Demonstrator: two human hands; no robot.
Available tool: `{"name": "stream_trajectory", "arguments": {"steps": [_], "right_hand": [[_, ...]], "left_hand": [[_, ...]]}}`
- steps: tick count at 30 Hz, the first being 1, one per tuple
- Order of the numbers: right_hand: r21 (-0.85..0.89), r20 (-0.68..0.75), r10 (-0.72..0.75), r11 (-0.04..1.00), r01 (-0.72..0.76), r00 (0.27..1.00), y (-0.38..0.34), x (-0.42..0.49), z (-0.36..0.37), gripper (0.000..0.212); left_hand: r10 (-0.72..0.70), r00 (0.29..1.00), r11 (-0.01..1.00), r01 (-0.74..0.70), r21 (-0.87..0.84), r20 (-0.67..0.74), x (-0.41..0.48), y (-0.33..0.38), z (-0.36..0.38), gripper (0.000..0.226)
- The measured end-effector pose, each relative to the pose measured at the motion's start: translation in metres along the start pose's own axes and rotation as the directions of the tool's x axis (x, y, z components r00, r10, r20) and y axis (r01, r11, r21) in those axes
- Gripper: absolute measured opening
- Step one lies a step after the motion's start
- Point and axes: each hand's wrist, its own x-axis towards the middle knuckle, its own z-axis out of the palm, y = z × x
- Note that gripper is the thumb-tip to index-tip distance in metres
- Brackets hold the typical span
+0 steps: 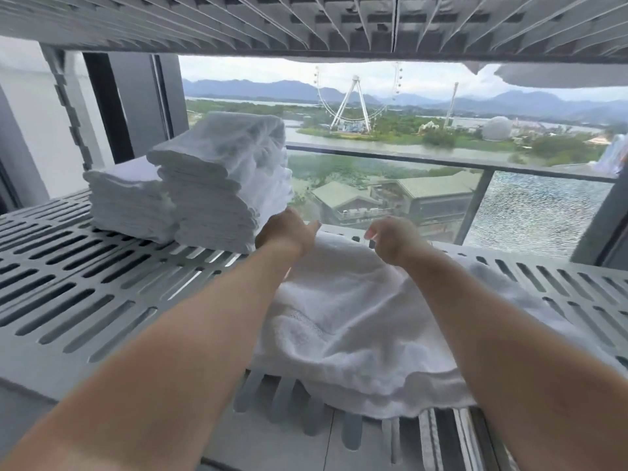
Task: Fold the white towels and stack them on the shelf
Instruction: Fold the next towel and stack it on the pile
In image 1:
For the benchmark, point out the white dome building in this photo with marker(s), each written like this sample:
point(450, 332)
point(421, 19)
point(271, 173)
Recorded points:
point(497, 128)

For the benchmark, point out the white hand towel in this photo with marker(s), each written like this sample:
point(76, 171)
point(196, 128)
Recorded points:
point(353, 328)
point(225, 137)

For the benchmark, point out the person's left forearm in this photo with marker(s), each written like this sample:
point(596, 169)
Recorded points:
point(147, 377)

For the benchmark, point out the stack of folded white towels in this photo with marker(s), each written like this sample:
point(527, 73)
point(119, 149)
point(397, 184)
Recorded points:
point(127, 205)
point(216, 215)

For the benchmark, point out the tall thin tower ride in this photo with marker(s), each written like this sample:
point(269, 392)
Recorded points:
point(450, 105)

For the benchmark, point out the grey ribbed shelf board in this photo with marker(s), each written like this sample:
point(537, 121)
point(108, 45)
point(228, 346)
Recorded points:
point(147, 19)

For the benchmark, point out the white ferris wheel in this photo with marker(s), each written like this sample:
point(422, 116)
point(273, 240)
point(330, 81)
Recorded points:
point(355, 102)

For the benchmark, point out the person's right hand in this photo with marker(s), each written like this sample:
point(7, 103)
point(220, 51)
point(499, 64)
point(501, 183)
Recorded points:
point(400, 240)

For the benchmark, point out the dark window frame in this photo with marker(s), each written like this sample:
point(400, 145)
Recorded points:
point(608, 230)
point(142, 102)

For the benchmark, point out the white hanging sheet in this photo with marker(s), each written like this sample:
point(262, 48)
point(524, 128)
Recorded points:
point(554, 75)

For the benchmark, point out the grey slotted shelf board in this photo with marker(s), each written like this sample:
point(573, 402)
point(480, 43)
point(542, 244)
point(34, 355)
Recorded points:
point(29, 372)

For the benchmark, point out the glass balcony railing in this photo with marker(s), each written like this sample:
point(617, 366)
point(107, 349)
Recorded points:
point(530, 210)

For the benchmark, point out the grey notched shelf post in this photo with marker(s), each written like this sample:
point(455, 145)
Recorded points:
point(73, 112)

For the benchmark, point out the grey roofed building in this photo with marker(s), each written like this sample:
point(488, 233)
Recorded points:
point(432, 191)

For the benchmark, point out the person's right forearm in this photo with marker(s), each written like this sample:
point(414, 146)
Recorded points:
point(515, 367)

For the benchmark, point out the blue water slide structure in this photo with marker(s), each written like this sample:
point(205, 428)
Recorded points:
point(615, 156)

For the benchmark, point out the person's left hand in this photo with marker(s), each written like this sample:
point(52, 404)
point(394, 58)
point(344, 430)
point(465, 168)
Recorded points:
point(287, 230)

